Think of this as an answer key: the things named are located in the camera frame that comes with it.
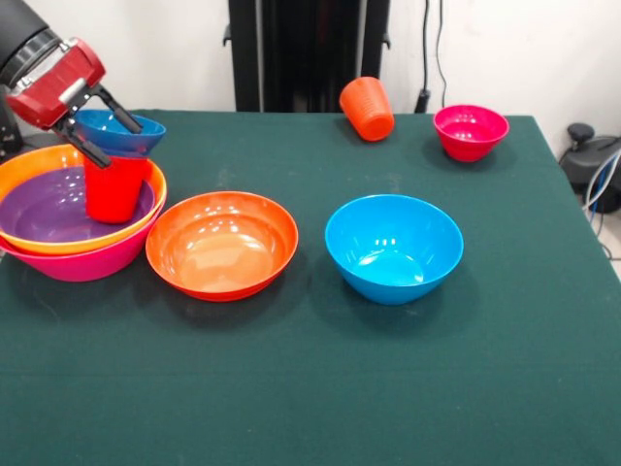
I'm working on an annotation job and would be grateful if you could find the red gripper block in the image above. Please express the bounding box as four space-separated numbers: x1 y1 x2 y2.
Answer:
5 37 145 170

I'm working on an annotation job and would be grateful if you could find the small dark blue bowl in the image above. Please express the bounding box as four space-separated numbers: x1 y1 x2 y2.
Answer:
75 109 167 158

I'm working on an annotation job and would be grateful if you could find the red cup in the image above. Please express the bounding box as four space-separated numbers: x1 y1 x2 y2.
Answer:
82 153 152 225

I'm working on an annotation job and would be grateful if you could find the large orange bowl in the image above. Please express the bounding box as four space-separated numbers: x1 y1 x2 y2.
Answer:
0 143 168 256

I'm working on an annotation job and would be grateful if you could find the purple bowl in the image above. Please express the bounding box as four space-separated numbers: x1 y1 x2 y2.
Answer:
0 165 155 245

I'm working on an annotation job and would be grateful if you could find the large pink bowl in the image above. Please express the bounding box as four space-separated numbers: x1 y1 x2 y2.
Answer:
0 191 169 283

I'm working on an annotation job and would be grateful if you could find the red-orange bowl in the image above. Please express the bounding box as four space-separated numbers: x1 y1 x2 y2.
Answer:
145 190 300 303

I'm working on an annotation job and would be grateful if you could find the orange cup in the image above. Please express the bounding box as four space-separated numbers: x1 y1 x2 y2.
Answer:
339 76 396 143

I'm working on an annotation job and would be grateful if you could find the light blue bowl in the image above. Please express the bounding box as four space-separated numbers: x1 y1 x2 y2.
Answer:
324 193 465 307

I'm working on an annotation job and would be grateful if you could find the dark green table cloth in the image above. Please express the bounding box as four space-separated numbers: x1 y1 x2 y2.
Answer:
0 109 621 466

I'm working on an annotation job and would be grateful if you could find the small pink bowl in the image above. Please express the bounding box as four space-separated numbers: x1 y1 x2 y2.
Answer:
433 104 510 163

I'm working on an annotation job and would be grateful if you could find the black office chair base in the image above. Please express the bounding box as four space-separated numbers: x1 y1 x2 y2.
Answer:
557 123 621 215

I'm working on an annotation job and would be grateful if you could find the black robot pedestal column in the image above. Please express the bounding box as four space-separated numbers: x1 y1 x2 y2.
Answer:
222 0 392 114

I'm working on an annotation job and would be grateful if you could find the black hanging cable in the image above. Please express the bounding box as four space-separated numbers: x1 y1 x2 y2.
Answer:
415 0 450 116

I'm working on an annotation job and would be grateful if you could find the blue cable bundle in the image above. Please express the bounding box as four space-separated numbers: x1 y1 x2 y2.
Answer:
581 150 621 217

